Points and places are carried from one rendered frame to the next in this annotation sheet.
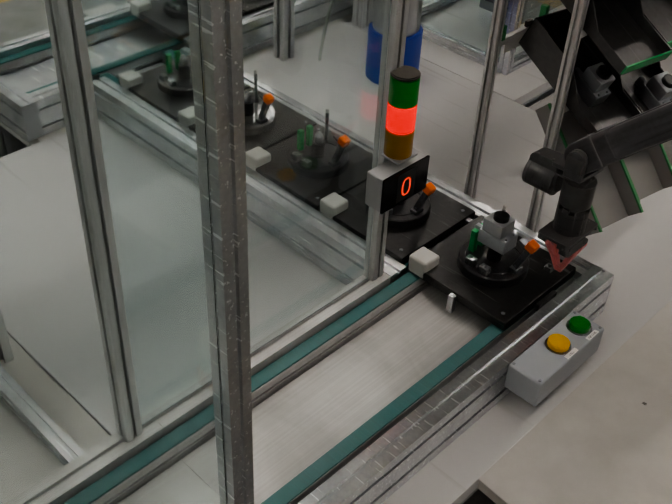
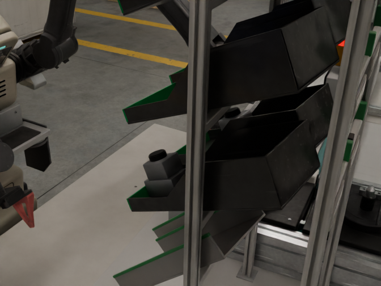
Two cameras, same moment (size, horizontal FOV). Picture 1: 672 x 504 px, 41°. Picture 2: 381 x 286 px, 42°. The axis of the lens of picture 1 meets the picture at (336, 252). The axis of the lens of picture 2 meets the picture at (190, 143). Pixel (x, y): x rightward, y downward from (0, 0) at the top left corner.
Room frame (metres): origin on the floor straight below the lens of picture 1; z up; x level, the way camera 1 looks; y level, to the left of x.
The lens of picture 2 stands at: (2.33, -0.82, 1.68)
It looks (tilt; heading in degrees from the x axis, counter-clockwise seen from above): 29 degrees down; 161
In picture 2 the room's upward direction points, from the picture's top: 2 degrees clockwise
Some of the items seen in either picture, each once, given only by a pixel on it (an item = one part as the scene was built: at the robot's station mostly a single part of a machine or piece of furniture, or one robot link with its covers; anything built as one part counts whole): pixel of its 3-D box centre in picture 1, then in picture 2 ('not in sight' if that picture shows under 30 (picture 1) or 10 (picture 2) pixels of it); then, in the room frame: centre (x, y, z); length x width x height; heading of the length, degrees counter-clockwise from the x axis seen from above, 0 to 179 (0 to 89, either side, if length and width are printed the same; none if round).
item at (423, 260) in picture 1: (423, 262); (308, 177); (1.39, -0.18, 0.97); 0.05 x 0.05 x 0.04; 47
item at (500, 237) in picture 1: (495, 227); not in sight; (1.40, -0.31, 1.06); 0.08 x 0.04 x 0.07; 47
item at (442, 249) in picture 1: (491, 268); (261, 189); (1.39, -0.31, 0.96); 0.24 x 0.24 x 0.02; 47
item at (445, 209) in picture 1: (398, 192); (368, 199); (1.57, -0.13, 1.01); 0.24 x 0.24 x 0.13; 47
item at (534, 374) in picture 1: (554, 356); not in sight; (1.19, -0.41, 0.93); 0.21 x 0.07 x 0.06; 137
